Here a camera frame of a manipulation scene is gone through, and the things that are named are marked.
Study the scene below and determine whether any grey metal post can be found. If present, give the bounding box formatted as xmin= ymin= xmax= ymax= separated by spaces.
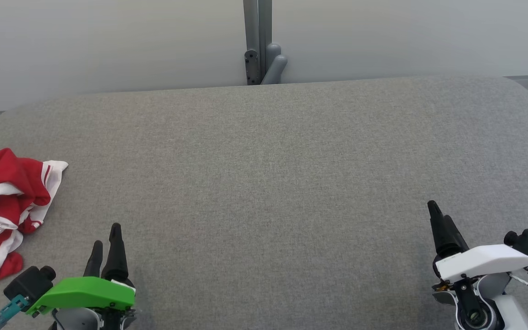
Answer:
xmin=243 ymin=0 xmax=273 ymax=86

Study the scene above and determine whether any grey rounded support tube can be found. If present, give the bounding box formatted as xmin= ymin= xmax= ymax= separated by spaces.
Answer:
xmin=260 ymin=43 xmax=288 ymax=85

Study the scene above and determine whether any dark perforated bracket plate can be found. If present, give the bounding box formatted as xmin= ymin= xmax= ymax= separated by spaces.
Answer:
xmin=244 ymin=49 xmax=261 ymax=86

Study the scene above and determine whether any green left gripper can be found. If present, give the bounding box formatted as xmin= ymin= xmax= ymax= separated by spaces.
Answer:
xmin=26 ymin=223 xmax=137 ymax=318

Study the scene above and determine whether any grey fabric sofa cushion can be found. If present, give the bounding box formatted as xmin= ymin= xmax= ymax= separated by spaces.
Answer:
xmin=0 ymin=76 xmax=528 ymax=330

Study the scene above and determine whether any red white jersey shirt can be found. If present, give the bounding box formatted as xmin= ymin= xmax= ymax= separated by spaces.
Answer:
xmin=0 ymin=148 xmax=69 ymax=235

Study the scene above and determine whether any teal left camera connector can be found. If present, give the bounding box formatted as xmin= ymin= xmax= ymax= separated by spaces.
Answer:
xmin=0 ymin=295 xmax=30 ymax=329

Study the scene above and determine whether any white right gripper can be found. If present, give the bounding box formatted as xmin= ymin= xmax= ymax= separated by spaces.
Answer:
xmin=427 ymin=200 xmax=528 ymax=281

